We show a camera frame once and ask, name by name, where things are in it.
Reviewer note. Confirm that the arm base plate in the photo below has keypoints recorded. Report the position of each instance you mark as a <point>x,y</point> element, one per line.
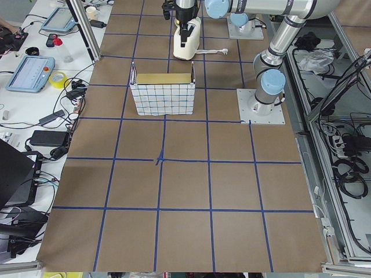
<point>252,112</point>
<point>244,26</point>

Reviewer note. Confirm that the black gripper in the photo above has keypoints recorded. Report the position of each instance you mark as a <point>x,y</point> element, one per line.
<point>183,15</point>

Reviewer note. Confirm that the aluminium frame post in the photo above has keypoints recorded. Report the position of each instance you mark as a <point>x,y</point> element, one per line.
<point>81,19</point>

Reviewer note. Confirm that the wire basket with wooden shelf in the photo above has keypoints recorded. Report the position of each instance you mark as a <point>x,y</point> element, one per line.
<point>163,94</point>

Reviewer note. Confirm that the teach pendant tablet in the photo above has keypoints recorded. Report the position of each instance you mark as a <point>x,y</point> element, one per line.
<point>31,75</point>
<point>60,20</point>

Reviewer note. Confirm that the white toaster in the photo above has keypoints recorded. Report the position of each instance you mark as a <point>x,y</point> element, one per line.
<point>192,44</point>

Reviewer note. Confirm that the clear bottle red cap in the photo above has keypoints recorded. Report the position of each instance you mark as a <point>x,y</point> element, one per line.
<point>62,50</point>

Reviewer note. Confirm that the yellow tape roll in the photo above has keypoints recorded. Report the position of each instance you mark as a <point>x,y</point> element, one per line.
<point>58,80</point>

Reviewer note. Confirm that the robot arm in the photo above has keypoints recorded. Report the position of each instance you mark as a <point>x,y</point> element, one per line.
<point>185,10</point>
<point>270,79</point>

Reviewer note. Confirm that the black power adapter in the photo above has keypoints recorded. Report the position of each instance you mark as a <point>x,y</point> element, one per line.
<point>44,138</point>

